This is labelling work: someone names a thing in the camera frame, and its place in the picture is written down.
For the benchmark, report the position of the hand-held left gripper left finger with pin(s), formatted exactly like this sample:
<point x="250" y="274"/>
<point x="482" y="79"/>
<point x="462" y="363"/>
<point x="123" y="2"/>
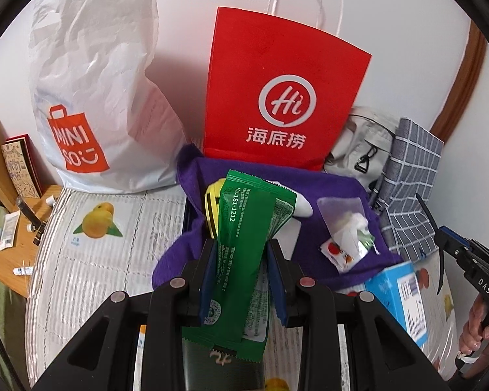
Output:
<point x="207" y="289"/>

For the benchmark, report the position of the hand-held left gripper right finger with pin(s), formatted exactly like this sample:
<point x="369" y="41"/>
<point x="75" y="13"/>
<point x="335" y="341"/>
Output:
<point x="278" y="289"/>

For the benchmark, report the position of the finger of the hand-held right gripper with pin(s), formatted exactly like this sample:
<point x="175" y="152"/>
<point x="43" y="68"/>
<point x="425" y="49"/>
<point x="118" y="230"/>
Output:
<point x="452" y="238"/>
<point x="431" y="222"/>

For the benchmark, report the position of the green sachet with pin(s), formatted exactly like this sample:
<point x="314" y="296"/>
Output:
<point x="244" y="244"/>

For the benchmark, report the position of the small printed packet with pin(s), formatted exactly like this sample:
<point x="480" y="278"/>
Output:
<point x="346" y="252"/>

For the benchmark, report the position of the white sponge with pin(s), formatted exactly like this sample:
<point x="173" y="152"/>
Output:
<point x="303" y="209"/>

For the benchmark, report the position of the yellow pouch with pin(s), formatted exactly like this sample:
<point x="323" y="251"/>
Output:
<point x="212" y="203"/>

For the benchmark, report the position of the purple towel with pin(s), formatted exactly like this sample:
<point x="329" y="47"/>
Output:
<point x="350" y="187"/>

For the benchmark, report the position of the person's right hand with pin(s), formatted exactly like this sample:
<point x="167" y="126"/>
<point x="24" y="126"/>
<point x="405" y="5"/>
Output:
<point x="474" y="326"/>

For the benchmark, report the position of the grey plaid cushion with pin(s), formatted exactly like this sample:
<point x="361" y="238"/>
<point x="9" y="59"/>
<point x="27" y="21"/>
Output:
<point x="411" y="179"/>

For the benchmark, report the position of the blue and white carton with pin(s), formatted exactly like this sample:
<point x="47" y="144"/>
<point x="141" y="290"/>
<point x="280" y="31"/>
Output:
<point x="403" y="301"/>

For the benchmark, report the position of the dark green box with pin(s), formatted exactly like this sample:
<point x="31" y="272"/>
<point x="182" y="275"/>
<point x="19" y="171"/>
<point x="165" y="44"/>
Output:
<point x="224" y="368"/>

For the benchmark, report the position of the beige backpack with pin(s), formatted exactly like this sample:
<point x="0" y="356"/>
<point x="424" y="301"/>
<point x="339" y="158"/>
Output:
<point x="362" y="142"/>

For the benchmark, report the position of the fruit print tablecloth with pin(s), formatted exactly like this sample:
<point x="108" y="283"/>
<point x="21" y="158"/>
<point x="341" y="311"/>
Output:
<point x="106" y="260"/>

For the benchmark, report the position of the small white bottle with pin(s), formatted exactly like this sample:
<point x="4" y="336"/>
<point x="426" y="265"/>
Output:
<point x="23" y="271"/>

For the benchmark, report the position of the red paper bag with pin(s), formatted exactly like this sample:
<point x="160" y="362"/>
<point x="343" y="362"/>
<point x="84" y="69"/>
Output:
<point x="281" y="102"/>

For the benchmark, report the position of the wooden nightstand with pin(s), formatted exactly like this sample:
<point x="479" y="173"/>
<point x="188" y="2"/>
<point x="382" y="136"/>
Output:
<point x="20" y="252"/>

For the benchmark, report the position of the black stick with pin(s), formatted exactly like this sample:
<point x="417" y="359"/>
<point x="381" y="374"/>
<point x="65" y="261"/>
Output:
<point x="28" y="216"/>

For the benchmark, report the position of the green bedding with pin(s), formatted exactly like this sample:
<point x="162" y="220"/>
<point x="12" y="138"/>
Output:
<point x="0" y="293"/>

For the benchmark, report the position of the white tube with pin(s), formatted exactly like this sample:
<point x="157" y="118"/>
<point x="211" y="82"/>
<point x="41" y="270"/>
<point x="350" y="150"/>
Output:
<point x="8" y="230"/>

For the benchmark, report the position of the patterned book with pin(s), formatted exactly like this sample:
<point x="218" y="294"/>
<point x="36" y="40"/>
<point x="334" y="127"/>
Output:
<point x="20" y="167"/>

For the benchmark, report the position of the white plastic shopping bag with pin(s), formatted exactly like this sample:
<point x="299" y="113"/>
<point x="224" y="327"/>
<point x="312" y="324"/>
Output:
<point x="97" y="89"/>

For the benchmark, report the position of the wooden door frame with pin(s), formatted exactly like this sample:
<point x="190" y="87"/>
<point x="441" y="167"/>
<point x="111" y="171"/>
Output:
<point x="462" y="89"/>

